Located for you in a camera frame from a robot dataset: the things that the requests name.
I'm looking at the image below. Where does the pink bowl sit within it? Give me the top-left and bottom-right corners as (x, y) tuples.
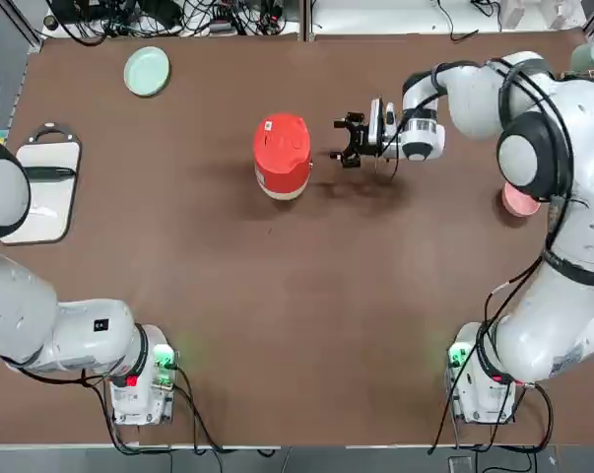
(501, 180), (544, 218)

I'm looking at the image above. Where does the orange rice cooker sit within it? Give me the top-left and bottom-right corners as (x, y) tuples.
(252, 112), (313, 202)

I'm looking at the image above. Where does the pale green plate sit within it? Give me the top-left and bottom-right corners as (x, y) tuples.
(123, 45), (172, 99)

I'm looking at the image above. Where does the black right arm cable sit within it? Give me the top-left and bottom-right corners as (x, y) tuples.
(427, 57), (573, 454)

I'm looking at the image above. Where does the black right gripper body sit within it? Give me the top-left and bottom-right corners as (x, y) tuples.
(355, 121), (374, 159)

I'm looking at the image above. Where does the white cutting board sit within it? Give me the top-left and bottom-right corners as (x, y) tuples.
(0, 122), (83, 246)

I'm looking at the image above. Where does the pale green cup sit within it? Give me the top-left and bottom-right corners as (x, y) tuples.
(570, 39), (594, 74)

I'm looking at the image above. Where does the black left base cable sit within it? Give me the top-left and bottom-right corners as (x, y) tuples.
(5, 359), (281, 454)

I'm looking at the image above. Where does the black base cable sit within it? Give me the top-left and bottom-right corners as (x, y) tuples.
(493, 378), (557, 454)
(5, 359), (281, 454)

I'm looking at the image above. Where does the black right base cable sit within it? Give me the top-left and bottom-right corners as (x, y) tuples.
(493, 378), (557, 454)

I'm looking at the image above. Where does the black cable tangle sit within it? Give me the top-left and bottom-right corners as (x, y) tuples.
(39, 0), (302, 39)

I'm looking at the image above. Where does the aluminium camera post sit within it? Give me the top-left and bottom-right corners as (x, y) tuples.
(298, 0), (312, 43)

